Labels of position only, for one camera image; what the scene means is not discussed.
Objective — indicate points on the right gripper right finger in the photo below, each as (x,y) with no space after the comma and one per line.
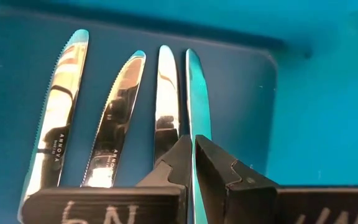
(244,202)

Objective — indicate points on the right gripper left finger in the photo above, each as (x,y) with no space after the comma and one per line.
(166,202)

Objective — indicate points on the blue plastic bin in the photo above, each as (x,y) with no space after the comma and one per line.
(322,109)

